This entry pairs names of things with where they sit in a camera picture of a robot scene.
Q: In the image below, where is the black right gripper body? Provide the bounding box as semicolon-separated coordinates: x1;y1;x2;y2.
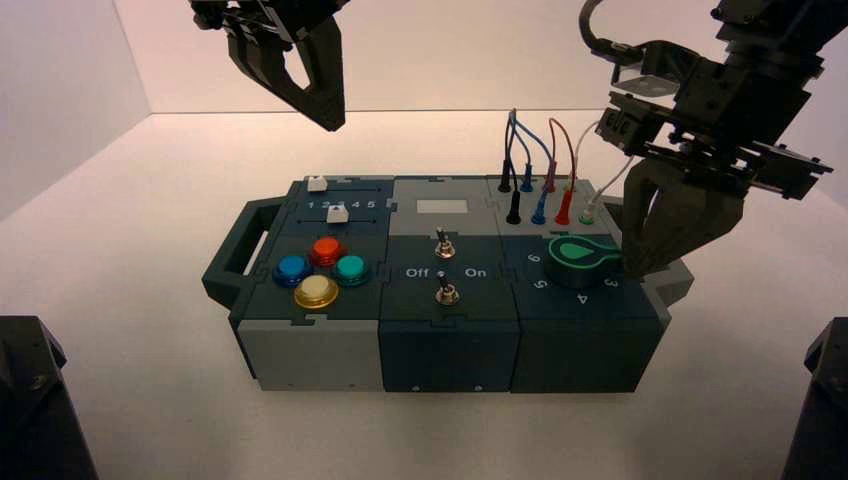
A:
652;56;834;201

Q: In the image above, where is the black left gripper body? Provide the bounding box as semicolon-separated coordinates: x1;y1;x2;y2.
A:
188;0;352;45

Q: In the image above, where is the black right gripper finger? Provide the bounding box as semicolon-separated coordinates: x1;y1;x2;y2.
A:
619;157;674;280
645;173;747;278

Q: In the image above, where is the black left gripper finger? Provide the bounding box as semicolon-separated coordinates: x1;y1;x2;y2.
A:
290;14;348;132
227;31;334;132

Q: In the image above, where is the green rotary knob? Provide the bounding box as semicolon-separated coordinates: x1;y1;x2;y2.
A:
544;234;625;289

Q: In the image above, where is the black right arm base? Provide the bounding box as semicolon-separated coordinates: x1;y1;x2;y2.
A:
780;317;848;480

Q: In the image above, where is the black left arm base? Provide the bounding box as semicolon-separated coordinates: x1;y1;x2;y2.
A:
0;315;101;480

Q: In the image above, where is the small grey display screen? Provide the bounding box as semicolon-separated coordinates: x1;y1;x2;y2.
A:
415;196;471;217

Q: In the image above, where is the red round push button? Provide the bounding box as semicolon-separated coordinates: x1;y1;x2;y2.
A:
309;237;346;268

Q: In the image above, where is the blue round push button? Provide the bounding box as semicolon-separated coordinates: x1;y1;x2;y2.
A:
272;254;314;289

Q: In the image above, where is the green round push button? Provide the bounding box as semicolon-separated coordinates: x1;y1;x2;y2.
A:
330;254;372;288

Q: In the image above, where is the dark green grey task box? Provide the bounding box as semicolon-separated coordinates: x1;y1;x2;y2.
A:
201;173;696;394

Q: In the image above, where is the yellow round push button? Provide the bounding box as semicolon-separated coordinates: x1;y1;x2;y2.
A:
294;275;340;311

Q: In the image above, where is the white jumper cable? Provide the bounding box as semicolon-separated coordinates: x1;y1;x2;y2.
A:
568;120;636;227

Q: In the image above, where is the red jumper cable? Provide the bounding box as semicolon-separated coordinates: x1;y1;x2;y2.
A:
543;117;579;227

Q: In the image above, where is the blue jumper cable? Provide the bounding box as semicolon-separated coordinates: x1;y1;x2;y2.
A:
510;109;558;225

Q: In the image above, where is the black jumper cable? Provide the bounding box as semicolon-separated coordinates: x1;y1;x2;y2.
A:
497;109;525;227

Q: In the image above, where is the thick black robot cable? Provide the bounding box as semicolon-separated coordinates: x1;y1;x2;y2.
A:
578;0;641;62

